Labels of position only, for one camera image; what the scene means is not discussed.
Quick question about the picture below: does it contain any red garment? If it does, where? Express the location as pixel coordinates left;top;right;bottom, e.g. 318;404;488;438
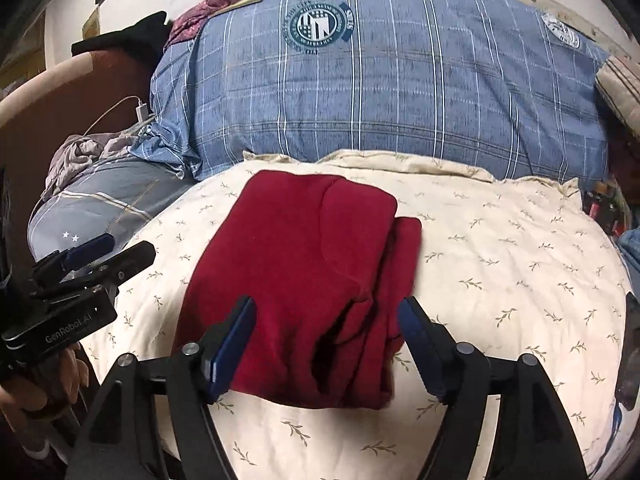
171;170;423;409

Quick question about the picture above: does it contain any dark object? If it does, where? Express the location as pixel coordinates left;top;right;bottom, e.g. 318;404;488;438
615;292;640;411

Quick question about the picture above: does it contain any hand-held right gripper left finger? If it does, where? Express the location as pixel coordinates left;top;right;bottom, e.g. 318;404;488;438
65;296;258;480

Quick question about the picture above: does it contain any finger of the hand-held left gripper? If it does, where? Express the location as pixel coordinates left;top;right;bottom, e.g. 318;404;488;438
37;240;157;302
32;233;116;283

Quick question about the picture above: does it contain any striped pillow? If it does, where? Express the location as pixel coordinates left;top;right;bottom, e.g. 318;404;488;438
596;55;640;136

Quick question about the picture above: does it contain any blue plaid quilt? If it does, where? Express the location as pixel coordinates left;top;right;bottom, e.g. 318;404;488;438
131;0;613;193

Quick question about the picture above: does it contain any black cloth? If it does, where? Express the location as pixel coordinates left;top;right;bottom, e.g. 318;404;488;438
71;11;173;61

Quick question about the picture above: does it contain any person's left hand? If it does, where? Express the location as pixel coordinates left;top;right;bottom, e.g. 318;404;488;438
0;342;91;456

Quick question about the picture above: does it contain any maroon patterned cloth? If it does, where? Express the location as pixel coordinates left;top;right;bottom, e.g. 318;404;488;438
167;0;251;48

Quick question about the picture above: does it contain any white charging cable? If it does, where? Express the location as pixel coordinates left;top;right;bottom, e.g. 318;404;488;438
82;96;142;136

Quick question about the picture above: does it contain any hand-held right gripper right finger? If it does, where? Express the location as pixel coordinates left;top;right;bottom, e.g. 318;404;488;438
397;296;588;480

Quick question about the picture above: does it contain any brown padded headboard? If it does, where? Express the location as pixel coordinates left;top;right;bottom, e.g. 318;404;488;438
0;50;161;271

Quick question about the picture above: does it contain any grey crumpled cloth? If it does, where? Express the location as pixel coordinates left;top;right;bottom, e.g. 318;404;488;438
42;127;151;201

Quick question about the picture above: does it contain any cream leaf-print quilt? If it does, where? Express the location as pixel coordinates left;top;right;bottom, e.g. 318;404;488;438
80;149;633;480

